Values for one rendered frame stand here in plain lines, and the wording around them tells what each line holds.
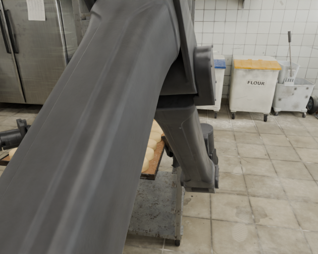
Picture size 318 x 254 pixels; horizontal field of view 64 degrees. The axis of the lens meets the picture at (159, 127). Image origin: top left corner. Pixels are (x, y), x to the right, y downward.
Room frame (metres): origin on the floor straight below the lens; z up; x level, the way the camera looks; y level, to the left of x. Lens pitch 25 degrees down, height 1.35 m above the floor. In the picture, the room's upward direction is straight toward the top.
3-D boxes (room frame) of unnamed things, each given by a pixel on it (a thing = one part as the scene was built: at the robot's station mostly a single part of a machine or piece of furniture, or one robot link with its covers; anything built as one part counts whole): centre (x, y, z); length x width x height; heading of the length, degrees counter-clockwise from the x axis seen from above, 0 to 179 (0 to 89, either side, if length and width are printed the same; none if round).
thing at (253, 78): (3.37, -1.25, 0.38); 0.64 x 0.54 x 0.77; 168
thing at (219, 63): (3.47, -0.61, 0.38); 0.64 x 0.54 x 0.77; 170
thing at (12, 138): (0.69, 0.44, 0.99); 0.07 x 0.07 x 0.10; 36
